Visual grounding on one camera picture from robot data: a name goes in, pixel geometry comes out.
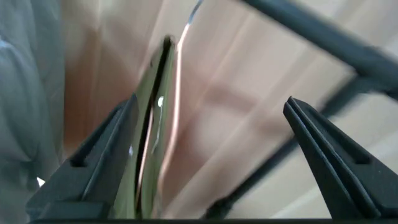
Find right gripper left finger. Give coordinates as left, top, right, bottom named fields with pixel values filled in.
left=25, top=93, right=140, bottom=220

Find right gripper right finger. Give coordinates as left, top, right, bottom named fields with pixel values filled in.
left=282, top=95, right=398, bottom=219

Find pale grey shorts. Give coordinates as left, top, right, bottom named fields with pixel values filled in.
left=0, top=0, right=65, bottom=224

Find pink clothes hanger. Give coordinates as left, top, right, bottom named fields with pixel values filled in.
left=135, top=0, right=205, bottom=218

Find green garment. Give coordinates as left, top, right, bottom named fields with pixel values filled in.
left=112, top=35, right=177, bottom=220

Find black clothes rack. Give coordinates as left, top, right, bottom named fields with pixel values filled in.
left=203, top=0, right=398, bottom=220

